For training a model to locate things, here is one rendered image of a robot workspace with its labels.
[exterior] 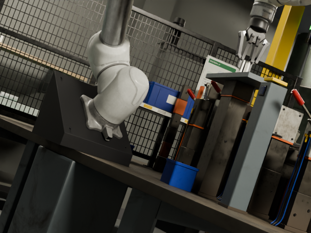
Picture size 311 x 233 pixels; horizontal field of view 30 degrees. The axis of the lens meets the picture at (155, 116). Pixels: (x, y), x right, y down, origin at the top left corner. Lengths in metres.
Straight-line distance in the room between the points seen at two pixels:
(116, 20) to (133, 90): 0.28
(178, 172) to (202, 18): 4.48
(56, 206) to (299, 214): 0.92
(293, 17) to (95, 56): 1.78
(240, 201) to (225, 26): 4.90
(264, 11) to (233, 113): 0.40
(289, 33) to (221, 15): 2.90
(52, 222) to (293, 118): 0.99
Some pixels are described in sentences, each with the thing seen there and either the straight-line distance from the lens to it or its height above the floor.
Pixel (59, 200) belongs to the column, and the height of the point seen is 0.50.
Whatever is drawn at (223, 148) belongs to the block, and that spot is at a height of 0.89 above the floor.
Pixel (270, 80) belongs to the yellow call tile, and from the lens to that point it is 1.97.
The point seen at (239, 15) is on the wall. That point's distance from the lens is 6.87.
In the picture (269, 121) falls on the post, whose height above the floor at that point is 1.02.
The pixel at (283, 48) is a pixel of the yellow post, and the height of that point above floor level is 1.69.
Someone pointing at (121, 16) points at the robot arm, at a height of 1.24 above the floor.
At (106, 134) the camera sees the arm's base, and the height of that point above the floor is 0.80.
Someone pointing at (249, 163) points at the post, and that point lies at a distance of 1.94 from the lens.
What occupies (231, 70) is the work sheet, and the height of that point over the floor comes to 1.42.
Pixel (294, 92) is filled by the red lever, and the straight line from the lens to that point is 1.91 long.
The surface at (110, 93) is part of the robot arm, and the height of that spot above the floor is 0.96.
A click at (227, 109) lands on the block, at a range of 2.16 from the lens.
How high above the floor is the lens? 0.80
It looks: 3 degrees up
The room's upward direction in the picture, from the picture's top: 19 degrees clockwise
